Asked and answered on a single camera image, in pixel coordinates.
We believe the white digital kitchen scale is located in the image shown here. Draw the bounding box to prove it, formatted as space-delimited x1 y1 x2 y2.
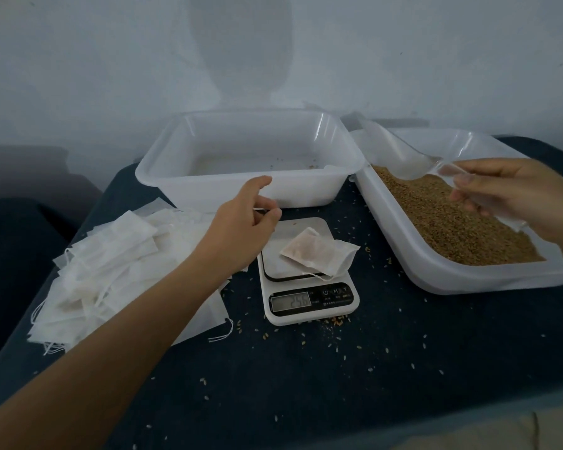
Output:
257 217 362 327

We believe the person's left forearm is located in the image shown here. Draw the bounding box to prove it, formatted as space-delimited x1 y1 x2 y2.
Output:
0 259 231 450

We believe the white tray of grain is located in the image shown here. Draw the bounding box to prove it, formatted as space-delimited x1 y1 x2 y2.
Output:
342 124 563 295

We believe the person's left hand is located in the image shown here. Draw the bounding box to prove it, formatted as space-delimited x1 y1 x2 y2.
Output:
197 176 283 279

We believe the white mesh bag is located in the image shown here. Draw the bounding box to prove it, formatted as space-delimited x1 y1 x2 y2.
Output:
278 226 362 281

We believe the dark blue tablecloth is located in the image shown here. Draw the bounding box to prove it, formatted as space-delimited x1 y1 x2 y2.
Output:
0 136 563 450
0 196 99 376

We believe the pile of white bags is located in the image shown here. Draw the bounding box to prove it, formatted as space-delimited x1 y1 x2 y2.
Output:
28 198 236 357

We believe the brown grain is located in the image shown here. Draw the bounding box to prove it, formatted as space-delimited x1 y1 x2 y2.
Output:
373 166 546 267

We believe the person's right hand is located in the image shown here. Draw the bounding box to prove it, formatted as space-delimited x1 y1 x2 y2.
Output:
445 158 563 246

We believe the white plastic tub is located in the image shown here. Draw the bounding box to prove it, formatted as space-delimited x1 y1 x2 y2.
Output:
135 109 368 214

